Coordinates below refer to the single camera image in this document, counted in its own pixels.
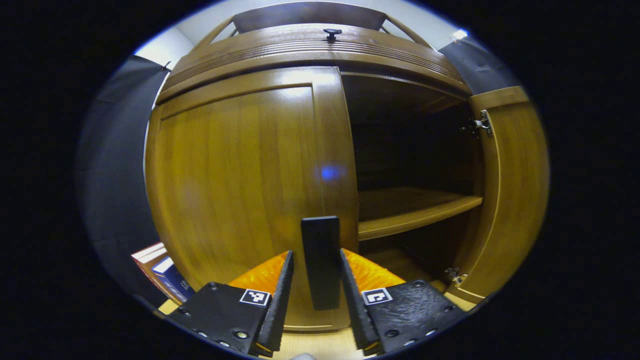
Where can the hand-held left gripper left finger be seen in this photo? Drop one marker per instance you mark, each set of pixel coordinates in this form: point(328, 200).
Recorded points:
point(277, 315)

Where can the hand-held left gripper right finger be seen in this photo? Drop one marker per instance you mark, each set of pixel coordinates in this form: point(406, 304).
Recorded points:
point(357, 315)

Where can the wooden cabinet door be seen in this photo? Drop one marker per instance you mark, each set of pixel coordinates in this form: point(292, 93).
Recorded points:
point(515, 190)
point(230, 175)

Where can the wooden double-door shoe cabinet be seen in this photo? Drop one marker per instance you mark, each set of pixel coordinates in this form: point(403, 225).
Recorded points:
point(280, 52)

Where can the metal door hinge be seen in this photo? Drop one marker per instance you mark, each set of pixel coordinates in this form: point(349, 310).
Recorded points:
point(455, 276)
point(481, 124)

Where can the wooden inner cabinet shelf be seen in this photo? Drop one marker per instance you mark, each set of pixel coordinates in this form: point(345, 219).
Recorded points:
point(400, 210)

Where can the blue book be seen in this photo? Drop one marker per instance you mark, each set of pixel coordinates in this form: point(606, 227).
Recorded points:
point(172, 280)

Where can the red book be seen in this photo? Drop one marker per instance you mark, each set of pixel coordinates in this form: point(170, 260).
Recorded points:
point(145, 260)

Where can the black round drawer knob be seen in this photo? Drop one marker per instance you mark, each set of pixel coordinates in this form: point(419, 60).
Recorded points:
point(332, 34)

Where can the ceiling light panel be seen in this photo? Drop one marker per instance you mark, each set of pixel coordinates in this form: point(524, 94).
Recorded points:
point(458, 35)

